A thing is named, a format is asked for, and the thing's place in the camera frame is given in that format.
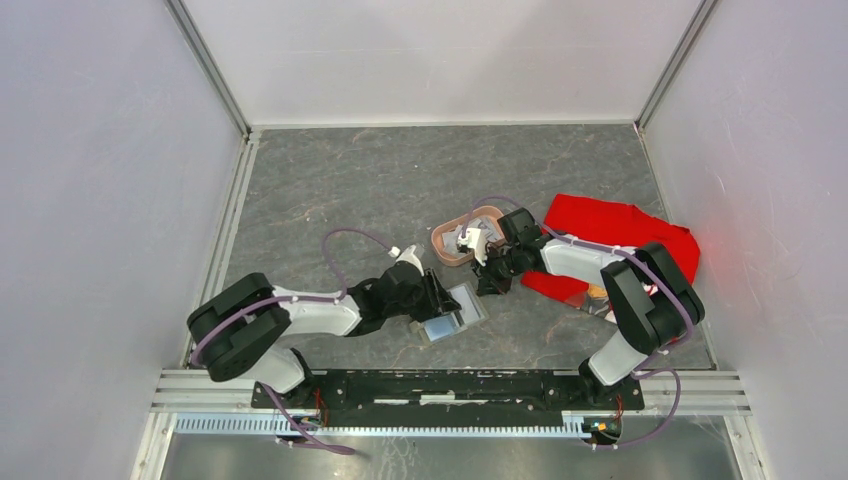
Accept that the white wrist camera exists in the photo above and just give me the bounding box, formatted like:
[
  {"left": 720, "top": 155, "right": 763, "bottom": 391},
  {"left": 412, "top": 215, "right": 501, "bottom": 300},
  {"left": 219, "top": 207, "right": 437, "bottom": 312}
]
[
  {"left": 388, "top": 244, "right": 425, "bottom": 275},
  {"left": 456, "top": 226, "right": 488, "bottom": 266}
]

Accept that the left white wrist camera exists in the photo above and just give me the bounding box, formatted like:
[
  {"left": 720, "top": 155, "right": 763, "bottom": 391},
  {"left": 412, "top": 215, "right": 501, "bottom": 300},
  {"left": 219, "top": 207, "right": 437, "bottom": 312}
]
[{"left": 388, "top": 244, "right": 425, "bottom": 275}]

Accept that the red printed t-shirt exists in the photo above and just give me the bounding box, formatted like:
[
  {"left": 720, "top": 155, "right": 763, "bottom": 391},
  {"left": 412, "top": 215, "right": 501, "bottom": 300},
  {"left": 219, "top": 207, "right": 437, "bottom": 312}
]
[{"left": 521, "top": 193, "right": 700, "bottom": 323}]

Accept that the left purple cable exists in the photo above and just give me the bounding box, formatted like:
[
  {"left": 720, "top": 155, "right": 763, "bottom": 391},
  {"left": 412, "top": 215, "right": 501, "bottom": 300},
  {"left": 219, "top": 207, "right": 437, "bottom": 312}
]
[{"left": 190, "top": 228, "right": 395, "bottom": 456}]

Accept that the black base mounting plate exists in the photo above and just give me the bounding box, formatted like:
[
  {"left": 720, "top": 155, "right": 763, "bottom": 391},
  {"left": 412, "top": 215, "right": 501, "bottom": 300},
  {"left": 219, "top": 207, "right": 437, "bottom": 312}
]
[{"left": 281, "top": 369, "right": 645, "bottom": 427}]

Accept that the aluminium frame rail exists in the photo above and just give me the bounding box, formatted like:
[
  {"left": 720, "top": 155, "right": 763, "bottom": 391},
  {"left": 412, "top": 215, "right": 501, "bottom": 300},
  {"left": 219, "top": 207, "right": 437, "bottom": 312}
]
[{"left": 152, "top": 369, "right": 751, "bottom": 438}]

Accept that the grey card holder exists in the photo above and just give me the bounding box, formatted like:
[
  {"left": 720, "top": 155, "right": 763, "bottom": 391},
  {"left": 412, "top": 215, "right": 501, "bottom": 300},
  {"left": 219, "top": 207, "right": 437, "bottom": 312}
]
[{"left": 410, "top": 282, "right": 489, "bottom": 346}]

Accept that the pink oval tray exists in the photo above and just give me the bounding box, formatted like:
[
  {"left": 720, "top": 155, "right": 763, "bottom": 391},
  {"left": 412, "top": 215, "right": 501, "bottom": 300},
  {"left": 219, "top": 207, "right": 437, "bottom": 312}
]
[{"left": 430, "top": 205, "right": 505, "bottom": 267}]

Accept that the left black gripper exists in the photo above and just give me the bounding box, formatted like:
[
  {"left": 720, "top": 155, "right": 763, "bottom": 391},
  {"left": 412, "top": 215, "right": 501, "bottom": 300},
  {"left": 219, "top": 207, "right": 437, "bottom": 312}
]
[{"left": 385, "top": 267, "right": 461, "bottom": 323}]

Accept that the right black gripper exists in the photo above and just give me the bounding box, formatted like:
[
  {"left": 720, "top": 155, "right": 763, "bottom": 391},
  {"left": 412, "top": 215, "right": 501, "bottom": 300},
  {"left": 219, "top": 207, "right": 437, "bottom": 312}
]
[{"left": 470, "top": 245, "right": 523, "bottom": 297}]

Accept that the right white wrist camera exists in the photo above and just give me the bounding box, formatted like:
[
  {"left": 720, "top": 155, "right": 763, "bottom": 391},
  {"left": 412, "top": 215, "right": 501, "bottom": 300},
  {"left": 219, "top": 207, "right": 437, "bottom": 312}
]
[{"left": 456, "top": 226, "right": 488, "bottom": 266}]

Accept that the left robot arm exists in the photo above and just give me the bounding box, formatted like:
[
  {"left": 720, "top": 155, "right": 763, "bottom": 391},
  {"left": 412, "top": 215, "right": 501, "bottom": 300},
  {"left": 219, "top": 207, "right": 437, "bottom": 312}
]
[{"left": 187, "top": 260, "right": 462, "bottom": 408}]

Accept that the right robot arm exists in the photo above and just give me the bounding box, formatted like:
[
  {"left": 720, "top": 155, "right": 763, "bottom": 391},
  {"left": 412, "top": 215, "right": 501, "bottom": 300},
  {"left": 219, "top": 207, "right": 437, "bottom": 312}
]
[{"left": 457, "top": 208, "right": 705, "bottom": 408}]

